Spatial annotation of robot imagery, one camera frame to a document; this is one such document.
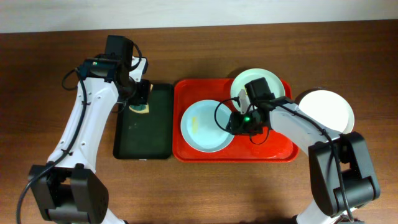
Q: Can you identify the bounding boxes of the yellow green sponge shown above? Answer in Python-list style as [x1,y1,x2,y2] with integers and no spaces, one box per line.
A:
[129,84,153,114]

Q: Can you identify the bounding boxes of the light blue plate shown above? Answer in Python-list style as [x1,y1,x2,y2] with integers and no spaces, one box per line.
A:
[180,100,234,153]

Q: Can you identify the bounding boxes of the white plate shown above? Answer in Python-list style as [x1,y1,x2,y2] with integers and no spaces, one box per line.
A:
[295,88,355,134]

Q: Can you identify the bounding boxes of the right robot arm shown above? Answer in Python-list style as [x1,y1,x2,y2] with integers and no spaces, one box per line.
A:
[223,78,381,223]

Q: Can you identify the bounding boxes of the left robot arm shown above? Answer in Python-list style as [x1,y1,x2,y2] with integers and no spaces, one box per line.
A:
[16,35,152,223]

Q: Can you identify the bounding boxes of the red plastic tray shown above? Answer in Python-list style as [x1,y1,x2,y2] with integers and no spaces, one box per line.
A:
[172,78,299,162]

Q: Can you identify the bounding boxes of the black plastic tray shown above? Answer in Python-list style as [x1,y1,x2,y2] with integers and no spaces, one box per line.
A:
[113,84,174,159]

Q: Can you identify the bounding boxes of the green plate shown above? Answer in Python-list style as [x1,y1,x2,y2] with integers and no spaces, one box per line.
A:
[230,68,285,109]

